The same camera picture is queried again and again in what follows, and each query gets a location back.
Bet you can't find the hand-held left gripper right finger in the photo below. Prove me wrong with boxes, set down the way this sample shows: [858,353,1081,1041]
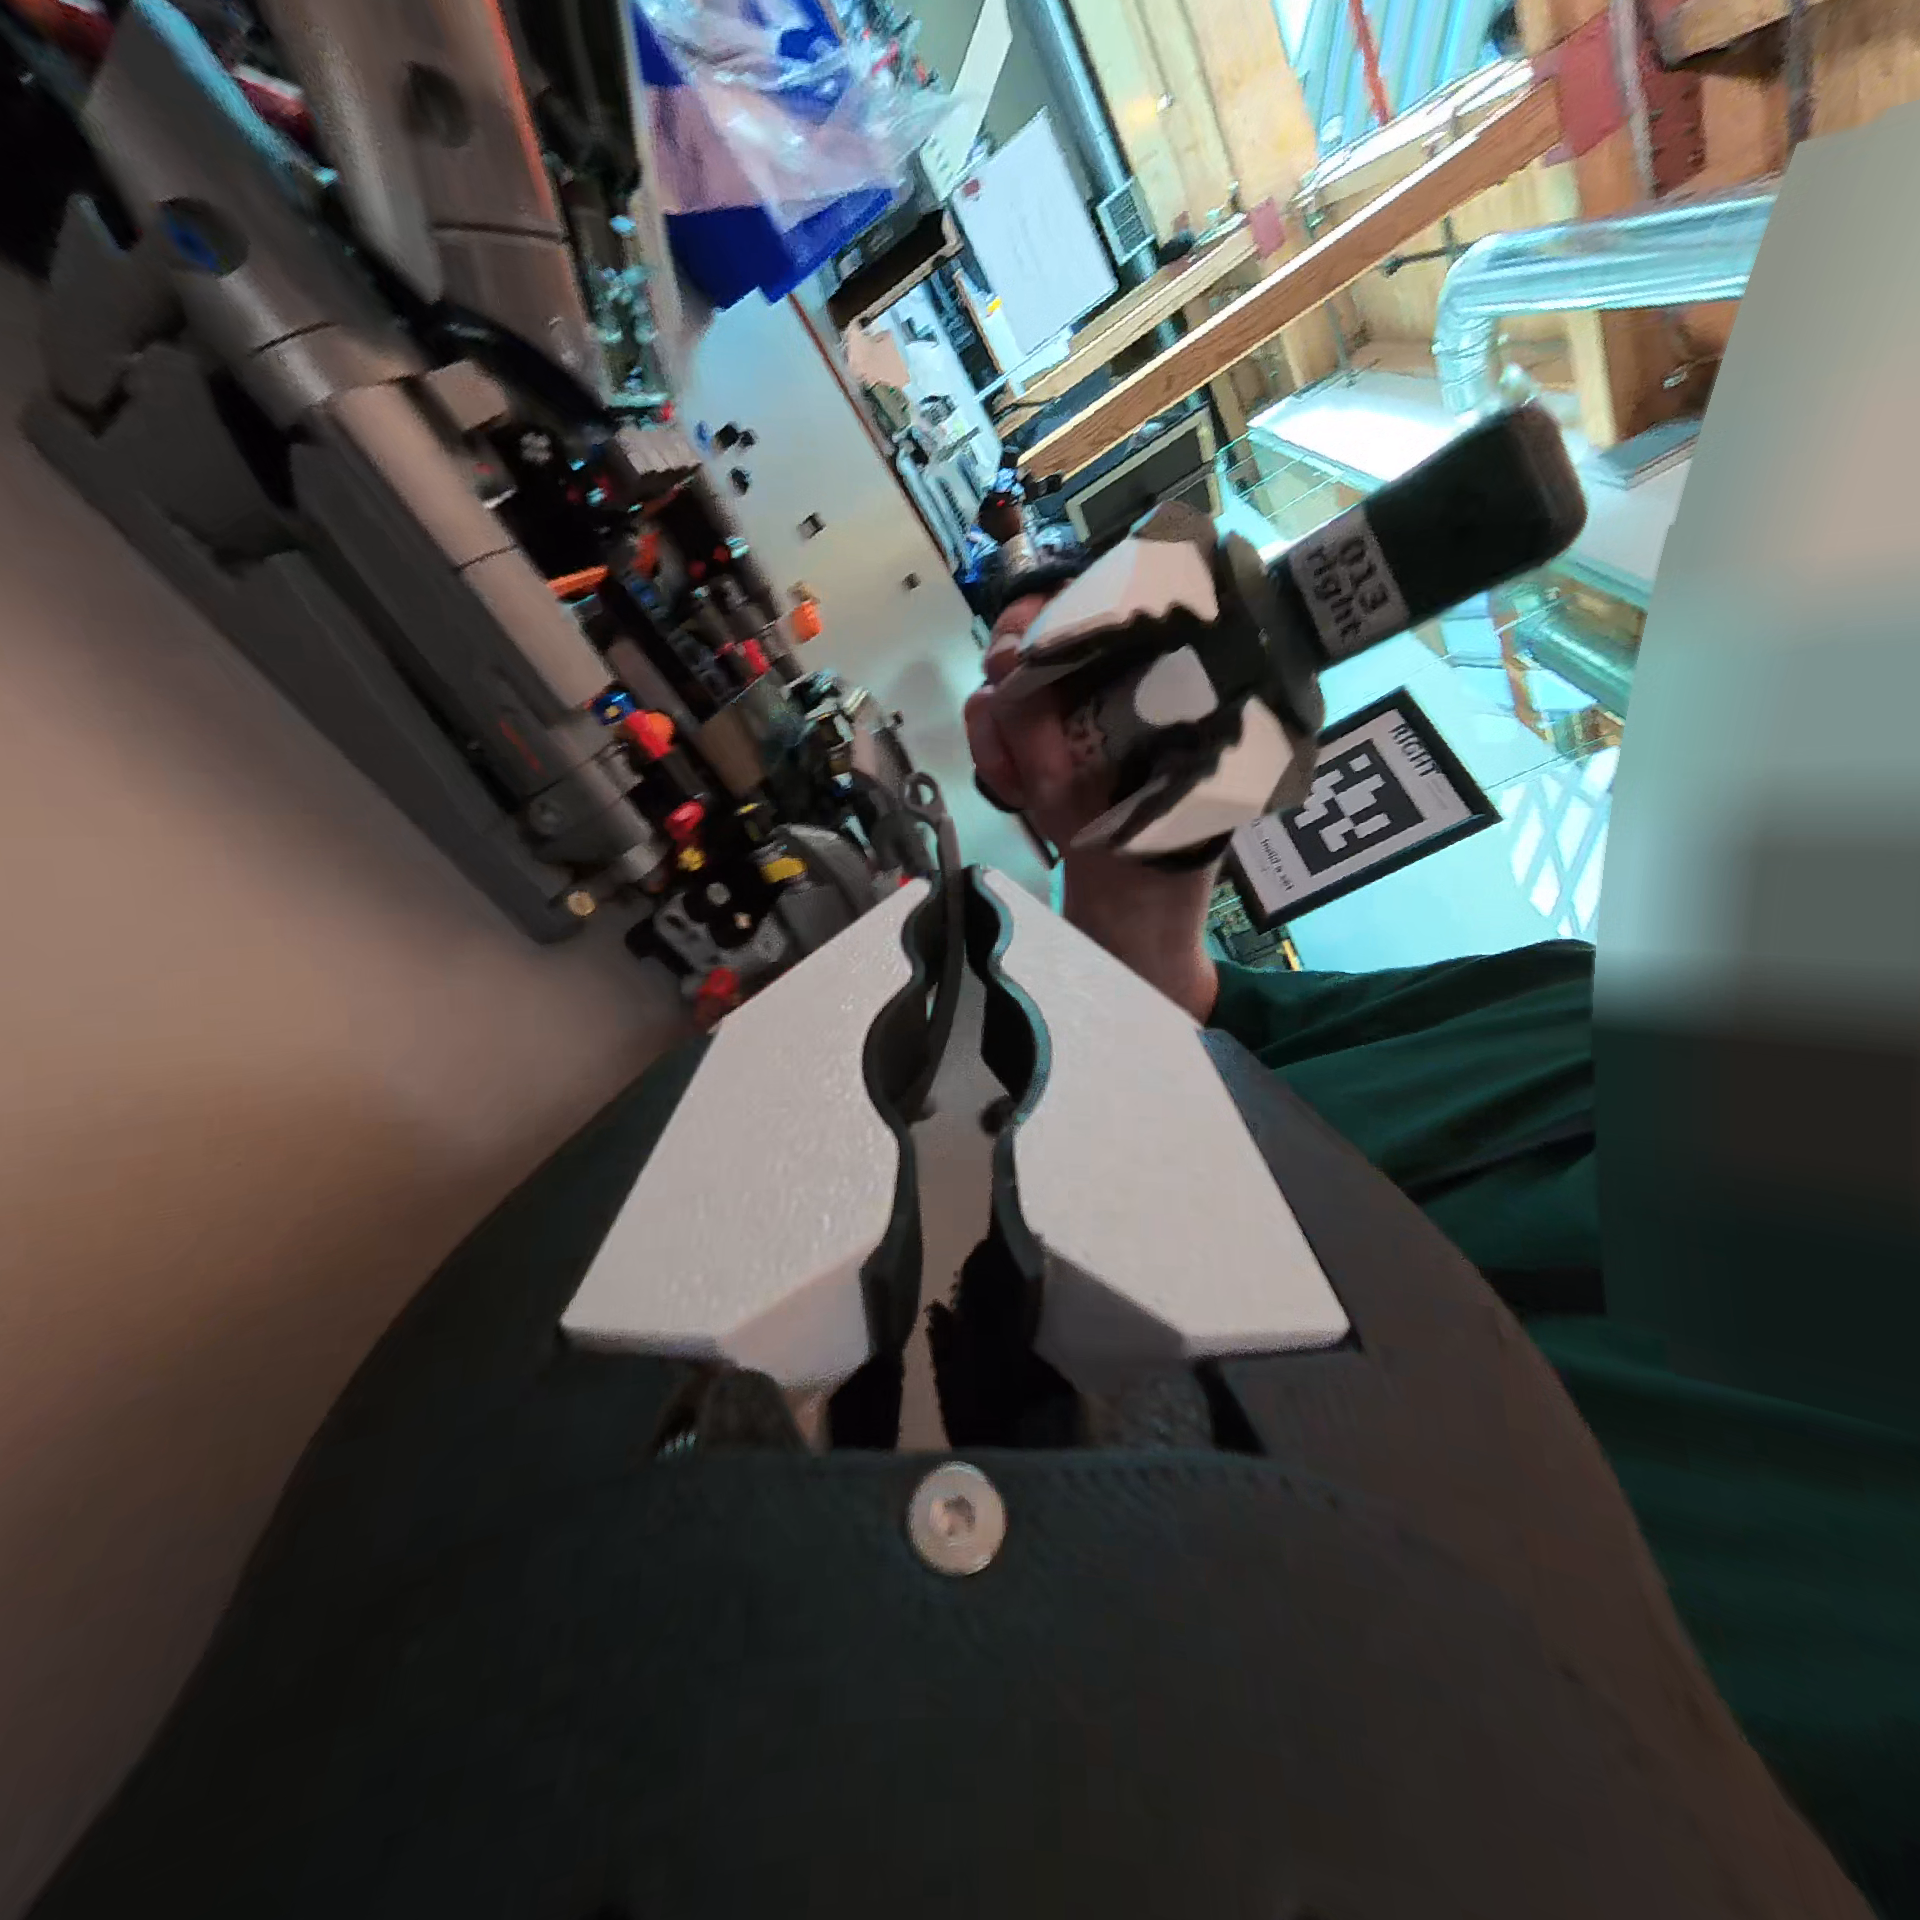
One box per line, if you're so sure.
[971,870,1352,1448]

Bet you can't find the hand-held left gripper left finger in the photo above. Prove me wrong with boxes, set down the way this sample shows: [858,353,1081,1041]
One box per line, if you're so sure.
[559,878,944,1448]

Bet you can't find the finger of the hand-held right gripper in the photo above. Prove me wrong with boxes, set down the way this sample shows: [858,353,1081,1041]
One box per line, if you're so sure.
[1017,540,1221,665]
[1078,644,1297,863]

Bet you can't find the grey toy brick car model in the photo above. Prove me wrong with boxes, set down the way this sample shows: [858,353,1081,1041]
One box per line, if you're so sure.
[22,0,965,1024]

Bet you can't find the person's right forearm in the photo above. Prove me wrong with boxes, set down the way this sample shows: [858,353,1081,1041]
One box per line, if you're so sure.
[1056,855,1224,1024]

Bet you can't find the person's right hand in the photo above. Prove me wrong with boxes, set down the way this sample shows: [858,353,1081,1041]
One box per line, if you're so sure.
[965,597,1145,875]

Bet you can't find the black framed marker sign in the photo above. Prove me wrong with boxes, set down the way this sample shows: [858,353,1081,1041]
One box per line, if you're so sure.
[1227,687,1504,932]

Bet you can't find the wooden support column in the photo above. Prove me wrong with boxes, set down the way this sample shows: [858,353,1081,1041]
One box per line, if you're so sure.
[1011,59,1570,481]

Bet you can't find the scattered small black toy bricks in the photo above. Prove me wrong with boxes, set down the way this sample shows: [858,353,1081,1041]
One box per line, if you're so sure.
[703,420,925,597]

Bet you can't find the whiteboard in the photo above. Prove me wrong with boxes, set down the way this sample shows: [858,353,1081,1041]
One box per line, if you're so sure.
[949,104,1119,365]

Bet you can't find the blue plastic bin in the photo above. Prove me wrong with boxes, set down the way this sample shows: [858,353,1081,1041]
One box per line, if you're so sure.
[630,0,904,310]

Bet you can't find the person's green shirt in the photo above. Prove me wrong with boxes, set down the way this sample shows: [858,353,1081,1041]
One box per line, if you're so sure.
[1207,936,1920,1920]

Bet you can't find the silver spiral ventilation duct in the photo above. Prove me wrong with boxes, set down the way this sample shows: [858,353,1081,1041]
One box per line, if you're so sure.
[1431,191,1781,409]

